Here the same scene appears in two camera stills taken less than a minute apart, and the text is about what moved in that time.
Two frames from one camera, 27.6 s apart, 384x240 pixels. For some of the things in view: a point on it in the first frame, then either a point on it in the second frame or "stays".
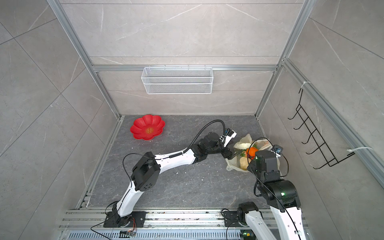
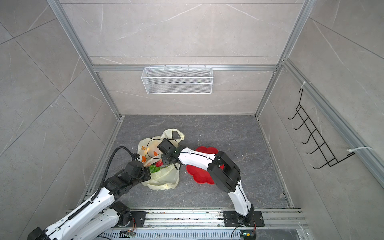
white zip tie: [350, 150] stays
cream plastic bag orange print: [242, 146] to [167, 178]
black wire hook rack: [330, 159] stays
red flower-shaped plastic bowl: [147, 127] to [200, 175]
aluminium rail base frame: [188, 224] stays
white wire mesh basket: [177, 80] stays
